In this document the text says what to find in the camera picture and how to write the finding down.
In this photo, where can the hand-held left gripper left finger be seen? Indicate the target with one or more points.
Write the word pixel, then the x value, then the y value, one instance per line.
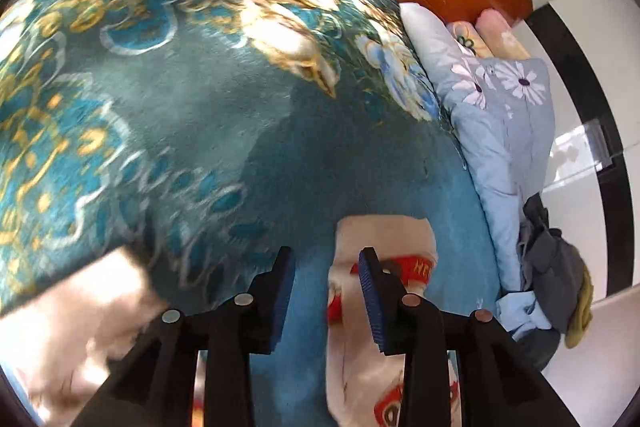
pixel 283 302

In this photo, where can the dark grey garment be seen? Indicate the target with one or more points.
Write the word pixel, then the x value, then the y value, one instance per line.
pixel 547 267

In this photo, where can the teal floral blanket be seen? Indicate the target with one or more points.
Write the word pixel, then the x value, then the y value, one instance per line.
pixel 200 107

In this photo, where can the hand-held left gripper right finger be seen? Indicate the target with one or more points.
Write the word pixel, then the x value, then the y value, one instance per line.
pixel 371 302

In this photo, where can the cream garment with red print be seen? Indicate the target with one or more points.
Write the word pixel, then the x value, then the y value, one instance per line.
pixel 370 357

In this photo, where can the olive green cloth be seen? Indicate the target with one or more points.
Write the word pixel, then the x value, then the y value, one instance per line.
pixel 582 307

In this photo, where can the floral yellow pillow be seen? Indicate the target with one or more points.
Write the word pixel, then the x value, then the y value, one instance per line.
pixel 467 39

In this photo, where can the light blue daisy quilt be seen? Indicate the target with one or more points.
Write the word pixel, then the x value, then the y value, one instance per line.
pixel 500 132

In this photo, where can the pink pillow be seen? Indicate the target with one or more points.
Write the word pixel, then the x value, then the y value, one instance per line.
pixel 502 34

